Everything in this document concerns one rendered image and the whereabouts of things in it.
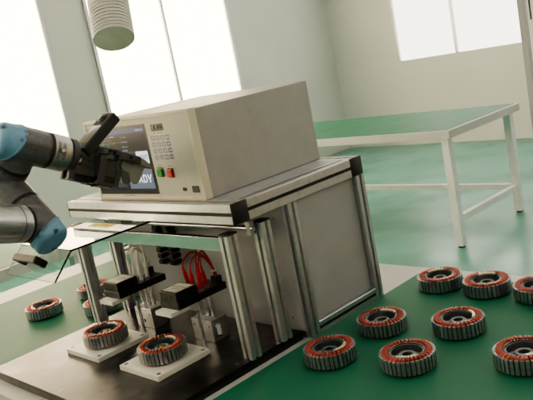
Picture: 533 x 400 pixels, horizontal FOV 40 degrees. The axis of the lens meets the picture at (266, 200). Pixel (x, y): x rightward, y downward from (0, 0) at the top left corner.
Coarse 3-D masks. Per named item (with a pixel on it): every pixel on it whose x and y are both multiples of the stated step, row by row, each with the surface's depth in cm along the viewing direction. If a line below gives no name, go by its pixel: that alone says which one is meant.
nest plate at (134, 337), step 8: (128, 336) 184; (136, 336) 183; (144, 336) 182; (80, 344) 185; (120, 344) 179; (128, 344) 179; (72, 352) 182; (80, 352) 179; (88, 352) 178; (96, 352) 177; (104, 352) 176; (112, 352) 176; (96, 360) 174
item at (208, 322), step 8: (216, 312) 176; (192, 320) 176; (208, 320) 172; (216, 320) 172; (224, 320) 174; (208, 328) 172; (216, 328) 172; (224, 328) 174; (200, 336) 175; (208, 336) 173; (216, 336) 172; (224, 336) 174
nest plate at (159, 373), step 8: (192, 344) 170; (192, 352) 165; (200, 352) 164; (208, 352) 165; (128, 360) 168; (136, 360) 167; (176, 360) 163; (184, 360) 162; (192, 360) 162; (120, 368) 167; (128, 368) 164; (136, 368) 163; (144, 368) 162; (152, 368) 161; (160, 368) 160; (168, 368) 159; (176, 368) 159; (144, 376) 160; (152, 376) 157; (160, 376) 156; (168, 376) 158
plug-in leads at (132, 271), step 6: (132, 246) 191; (126, 252) 191; (132, 252) 189; (126, 258) 191; (132, 258) 189; (138, 258) 192; (144, 258) 189; (132, 264) 188; (138, 264) 188; (144, 264) 189; (132, 270) 189; (138, 270) 188; (144, 270) 190; (150, 270) 193; (150, 276) 191
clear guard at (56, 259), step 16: (80, 224) 191; (128, 224) 178; (144, 224) 176; (64, 240) 173; (80, 240) 170; (96, 240) 167; (48, 256) 167; (64, 256) 162; (16, 272) 174; (32, 272) 169; (48, 272) 163
